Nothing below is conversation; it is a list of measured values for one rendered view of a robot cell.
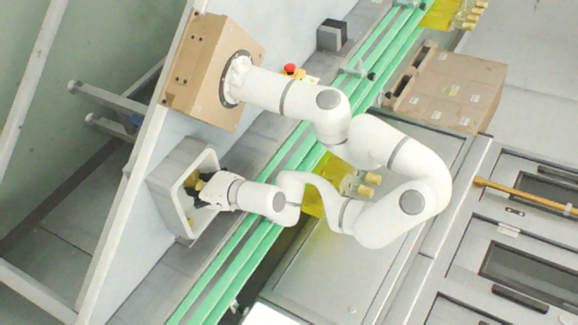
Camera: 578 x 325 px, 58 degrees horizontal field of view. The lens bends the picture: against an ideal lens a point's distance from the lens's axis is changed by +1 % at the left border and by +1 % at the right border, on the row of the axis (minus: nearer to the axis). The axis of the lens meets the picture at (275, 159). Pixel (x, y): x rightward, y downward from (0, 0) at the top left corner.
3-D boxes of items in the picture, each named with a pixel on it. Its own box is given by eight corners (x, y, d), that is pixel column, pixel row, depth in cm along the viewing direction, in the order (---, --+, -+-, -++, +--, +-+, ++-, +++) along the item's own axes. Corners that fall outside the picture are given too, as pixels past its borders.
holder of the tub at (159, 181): (173, 241, 149) (194, 251, 145) (144, 179, 129) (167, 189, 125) (208, 199, 158) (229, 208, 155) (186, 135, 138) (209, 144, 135)
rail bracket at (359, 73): (336, 74, 179) (372, 83, 174) (335, 57, 174) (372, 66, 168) (341, 68, 182) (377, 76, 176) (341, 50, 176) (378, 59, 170)
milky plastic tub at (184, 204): (169, 231, 145) (193, 243, 141) (144, 179, 128) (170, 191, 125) (205, 188, 154) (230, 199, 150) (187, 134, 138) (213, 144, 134)
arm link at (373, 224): (362, 165, 124) (335, 168, 111) (453, 179, 113) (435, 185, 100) (354, 231, 125) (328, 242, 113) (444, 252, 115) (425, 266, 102)
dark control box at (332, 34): (316, 47, 188) (337, 52, 185) (315, 28, 183) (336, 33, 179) (327, 35, 193) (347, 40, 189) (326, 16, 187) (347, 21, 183)
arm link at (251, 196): (310, 193, 131) (302, 229, 130) (277, 187, 138) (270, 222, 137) (273, 185, 119) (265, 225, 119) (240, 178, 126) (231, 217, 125)
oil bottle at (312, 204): (272, 199, 166) (331, 223, 156) (269, 188, 162) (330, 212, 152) (280, 187, 169) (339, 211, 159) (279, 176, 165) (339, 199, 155)
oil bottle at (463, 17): (408, 16, 227) (475, 29, 214) (409, 5, 223) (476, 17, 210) (414, 9, 230) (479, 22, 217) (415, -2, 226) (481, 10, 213)
